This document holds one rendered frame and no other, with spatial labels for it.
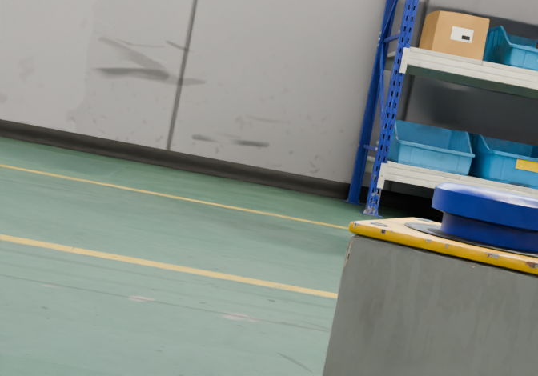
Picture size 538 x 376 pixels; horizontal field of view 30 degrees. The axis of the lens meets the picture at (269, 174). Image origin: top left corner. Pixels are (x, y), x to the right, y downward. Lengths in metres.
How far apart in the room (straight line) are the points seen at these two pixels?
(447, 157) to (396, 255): 4.45
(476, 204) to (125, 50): 5.05
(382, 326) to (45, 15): 5.12
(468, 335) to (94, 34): 5.09
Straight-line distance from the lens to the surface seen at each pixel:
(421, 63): 4.66
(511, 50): 4.86
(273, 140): 5.31
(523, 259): 0.28
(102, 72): 5.32
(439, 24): 4.75
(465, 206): 0.30
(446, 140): 5.22
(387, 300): 0.29
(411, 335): 0.29
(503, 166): 4.78
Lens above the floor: 0.34
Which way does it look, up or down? 3 degrees down
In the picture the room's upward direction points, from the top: 11 degrees clockwise
